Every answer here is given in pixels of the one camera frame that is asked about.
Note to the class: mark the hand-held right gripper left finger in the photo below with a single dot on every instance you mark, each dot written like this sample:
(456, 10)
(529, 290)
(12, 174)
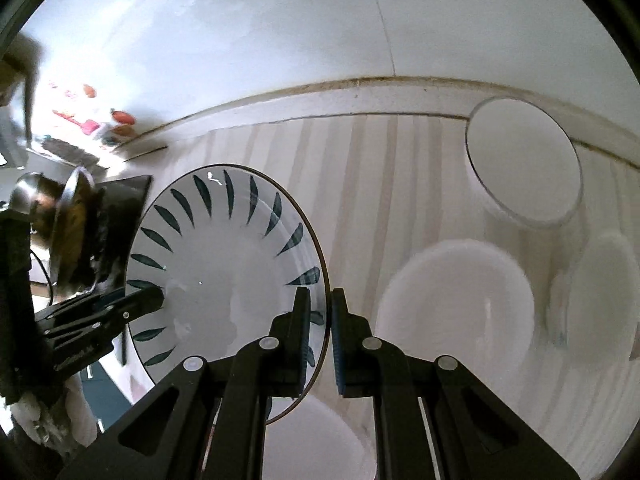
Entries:
(299, 322)

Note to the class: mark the black flat panel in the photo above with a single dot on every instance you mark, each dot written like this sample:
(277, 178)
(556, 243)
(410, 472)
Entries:
(120, 220)

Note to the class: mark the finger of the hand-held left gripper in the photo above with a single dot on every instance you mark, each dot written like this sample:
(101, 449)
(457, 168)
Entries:
(142, 301)

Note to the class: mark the white plate with green leaves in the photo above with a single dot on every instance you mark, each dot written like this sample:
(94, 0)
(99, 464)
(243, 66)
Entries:
(220, 260)

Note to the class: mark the white round container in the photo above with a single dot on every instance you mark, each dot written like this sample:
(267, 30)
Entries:
(522, 160)

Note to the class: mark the plain white plate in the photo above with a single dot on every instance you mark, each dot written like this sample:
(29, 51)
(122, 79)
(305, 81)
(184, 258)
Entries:
(315, 440)

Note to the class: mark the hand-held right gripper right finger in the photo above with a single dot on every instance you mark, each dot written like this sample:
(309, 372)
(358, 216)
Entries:
(340, 345)

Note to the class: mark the colourful blurred items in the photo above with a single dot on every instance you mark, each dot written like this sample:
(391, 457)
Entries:
(107, 122)

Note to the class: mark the white cloth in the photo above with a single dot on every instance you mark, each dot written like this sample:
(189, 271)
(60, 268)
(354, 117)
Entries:
(45, 410)

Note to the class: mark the stainless steel pot lid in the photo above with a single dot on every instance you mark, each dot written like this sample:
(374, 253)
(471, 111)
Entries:
(70, 225)

